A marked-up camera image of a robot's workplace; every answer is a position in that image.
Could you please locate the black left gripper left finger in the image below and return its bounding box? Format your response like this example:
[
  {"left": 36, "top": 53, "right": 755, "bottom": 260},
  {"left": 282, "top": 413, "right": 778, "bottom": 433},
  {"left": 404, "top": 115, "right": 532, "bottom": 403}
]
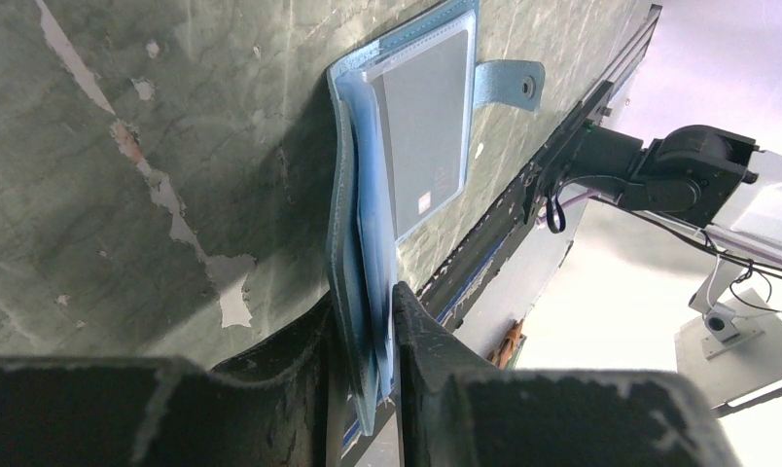
[{"left": 0, "top": 299, "right": 338, "bottom": 466}]

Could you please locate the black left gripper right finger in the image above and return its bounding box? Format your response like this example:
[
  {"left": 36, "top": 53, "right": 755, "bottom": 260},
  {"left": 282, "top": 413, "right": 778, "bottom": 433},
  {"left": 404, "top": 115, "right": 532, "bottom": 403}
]
[{"left": 392, "top": 282, "right": 738, "bottom": 466}]

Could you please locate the blue leather card holder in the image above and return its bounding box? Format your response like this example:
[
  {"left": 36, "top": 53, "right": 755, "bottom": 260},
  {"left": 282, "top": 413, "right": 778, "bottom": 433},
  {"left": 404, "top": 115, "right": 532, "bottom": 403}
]
[{"left": 326, "top": 1, "right": 545, "bottom": 436}]

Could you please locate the credit card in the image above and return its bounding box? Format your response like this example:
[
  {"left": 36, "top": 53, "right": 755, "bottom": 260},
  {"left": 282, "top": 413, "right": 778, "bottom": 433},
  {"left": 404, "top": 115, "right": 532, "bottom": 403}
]
[{"left": 367, "top": 27, "right": 472, "bottom": 239}]

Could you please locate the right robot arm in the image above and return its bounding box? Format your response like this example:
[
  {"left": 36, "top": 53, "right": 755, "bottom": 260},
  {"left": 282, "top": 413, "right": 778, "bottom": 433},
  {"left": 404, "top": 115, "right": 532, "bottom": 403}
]
[{"left": 522, "top": 121, "right": 782, "bottom": 271}]

